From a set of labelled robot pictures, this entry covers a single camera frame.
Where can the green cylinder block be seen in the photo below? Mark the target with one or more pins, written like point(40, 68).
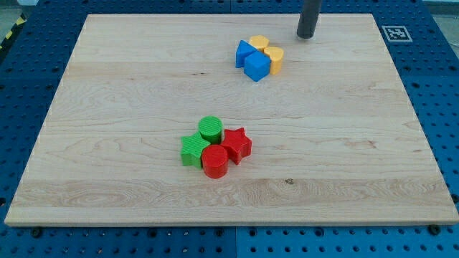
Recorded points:
point(210, 128)

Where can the blue triangle block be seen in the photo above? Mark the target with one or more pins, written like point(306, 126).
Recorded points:
point(244, 49)

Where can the red cylinder block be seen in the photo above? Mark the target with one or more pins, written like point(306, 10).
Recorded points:
point(215, 161)

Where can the green star block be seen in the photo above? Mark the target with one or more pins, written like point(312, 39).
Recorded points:
point(192, 148)

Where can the light wooden board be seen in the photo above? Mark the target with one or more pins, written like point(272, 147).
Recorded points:
point(335, 139)

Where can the red star block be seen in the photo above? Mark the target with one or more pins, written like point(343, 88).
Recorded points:
point(237, 144)

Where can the yellow heart block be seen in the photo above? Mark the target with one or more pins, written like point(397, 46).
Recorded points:
point(276, 55)

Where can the blue cube block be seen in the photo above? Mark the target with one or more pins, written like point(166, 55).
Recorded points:
point(257, 66)

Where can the yellow hexagon block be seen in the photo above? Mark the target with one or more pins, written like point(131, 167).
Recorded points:
point(259, 42)

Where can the white fiducial marker tag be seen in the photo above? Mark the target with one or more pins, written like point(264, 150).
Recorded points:
point(396, 33)

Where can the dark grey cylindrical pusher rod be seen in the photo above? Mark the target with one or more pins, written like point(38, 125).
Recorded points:
point(308, 18)

